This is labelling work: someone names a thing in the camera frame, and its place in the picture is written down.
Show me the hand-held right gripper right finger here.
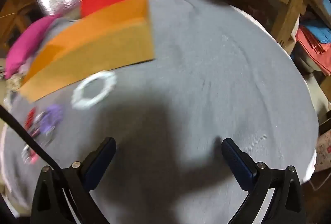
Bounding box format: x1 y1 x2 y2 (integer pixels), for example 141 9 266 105
221 138 303 224

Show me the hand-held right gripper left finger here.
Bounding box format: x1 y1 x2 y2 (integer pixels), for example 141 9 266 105
30 137 117 224

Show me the large white bead bracelet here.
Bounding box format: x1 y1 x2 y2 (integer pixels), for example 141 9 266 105
71 71 117 110

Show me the orange jewelry box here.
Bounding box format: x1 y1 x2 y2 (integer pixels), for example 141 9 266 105
19 0 156 103

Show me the pink cushion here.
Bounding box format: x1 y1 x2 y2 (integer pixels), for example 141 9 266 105
5 13 62 79

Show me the stack of folded cloths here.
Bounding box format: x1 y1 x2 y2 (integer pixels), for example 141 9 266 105
295 20 331 77

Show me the purple bead bracelet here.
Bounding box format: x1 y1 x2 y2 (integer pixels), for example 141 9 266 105
41 104 64 135

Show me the pink and white bracelet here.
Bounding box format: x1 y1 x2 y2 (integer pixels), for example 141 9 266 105
22 145 37 164

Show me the red bead bracelet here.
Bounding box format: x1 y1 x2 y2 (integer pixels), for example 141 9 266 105
24 108 37 128

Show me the black cable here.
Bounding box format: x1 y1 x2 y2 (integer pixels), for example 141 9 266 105
0 105 78 204

